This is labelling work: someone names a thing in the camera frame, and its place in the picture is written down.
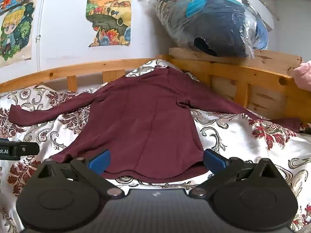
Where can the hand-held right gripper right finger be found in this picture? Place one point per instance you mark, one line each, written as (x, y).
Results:
(215, 161)

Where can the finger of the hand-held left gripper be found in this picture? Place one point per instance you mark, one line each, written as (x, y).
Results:
(30, 148)

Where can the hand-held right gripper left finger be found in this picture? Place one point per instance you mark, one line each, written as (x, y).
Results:
(99, 161)

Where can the maroon long-sleeve sweater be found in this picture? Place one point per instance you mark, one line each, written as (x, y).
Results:
(145, 116)

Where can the floral satin blanket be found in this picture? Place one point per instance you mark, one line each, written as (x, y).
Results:
(230, 138)

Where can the pink cloth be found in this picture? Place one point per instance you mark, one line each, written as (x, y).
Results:
(303, 76)

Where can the clear plastic bag of bedding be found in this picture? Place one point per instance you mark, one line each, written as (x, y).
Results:
(213, 21)

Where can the wooden bed frame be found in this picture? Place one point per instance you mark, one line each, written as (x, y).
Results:
(243, 70)

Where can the anime girl wall poster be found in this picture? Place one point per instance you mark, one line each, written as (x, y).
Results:
(14, 34)

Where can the white wall pipe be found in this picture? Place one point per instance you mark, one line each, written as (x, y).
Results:
(40, 29)

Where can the landscape drawing wall poster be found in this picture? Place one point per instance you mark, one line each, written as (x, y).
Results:
(109, 17)

